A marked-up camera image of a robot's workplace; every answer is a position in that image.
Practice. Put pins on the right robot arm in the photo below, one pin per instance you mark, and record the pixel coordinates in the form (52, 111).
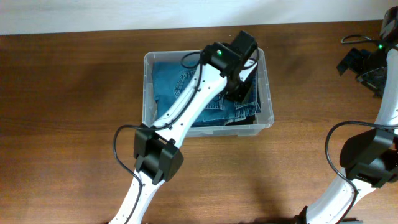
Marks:
(368, 160)

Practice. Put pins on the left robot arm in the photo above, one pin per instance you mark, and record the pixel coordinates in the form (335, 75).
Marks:
(223, 69)

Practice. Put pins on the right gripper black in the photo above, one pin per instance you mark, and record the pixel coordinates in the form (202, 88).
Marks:
(349, 60)

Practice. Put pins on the black garment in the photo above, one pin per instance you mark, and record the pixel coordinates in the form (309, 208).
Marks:
(247, 121)

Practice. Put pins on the dark blue jeans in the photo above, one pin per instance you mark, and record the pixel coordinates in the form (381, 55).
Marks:
(170, 79)

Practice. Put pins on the clear plastic storage container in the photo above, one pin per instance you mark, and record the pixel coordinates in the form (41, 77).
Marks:
(264, 119)

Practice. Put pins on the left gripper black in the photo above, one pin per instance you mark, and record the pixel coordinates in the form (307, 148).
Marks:
(240, 93)

